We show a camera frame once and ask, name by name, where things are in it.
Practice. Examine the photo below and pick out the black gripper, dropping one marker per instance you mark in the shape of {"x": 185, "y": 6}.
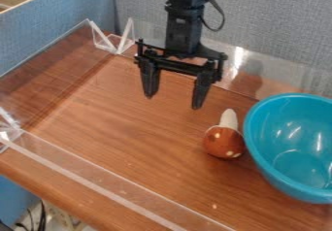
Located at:
{"x": 155, "y": 58}

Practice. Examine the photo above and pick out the brown toy mushroom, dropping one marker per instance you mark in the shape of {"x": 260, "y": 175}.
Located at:
{"x": 222, "y": 139}

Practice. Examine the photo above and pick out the blue plastic bowl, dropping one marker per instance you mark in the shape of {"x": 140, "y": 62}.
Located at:
{"x": 288, "y": 136}

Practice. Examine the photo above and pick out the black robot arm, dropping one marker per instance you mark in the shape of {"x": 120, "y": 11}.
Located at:
{"x": 185, "y": 23}

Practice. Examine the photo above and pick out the clear acrylic back barrier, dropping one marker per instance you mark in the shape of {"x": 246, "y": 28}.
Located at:
{"x": 252, "y": 74}

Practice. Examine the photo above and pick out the clear acrylic barrier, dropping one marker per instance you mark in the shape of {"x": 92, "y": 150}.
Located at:
{"x": 144, "y": 202}
{"x": 252, "y": 74}
{"x": 27, "y": 45}

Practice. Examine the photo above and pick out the clear acrylic left barrier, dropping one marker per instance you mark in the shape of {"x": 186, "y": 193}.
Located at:
{"x": 27, "y": 45}

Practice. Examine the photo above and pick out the clear acrylic front barrier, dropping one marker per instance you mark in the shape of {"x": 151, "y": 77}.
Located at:
{"x": 144, "y": 202}

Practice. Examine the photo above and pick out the clear acrylic corner bracket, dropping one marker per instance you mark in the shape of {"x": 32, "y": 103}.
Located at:
{"x": 110, "y": 42}

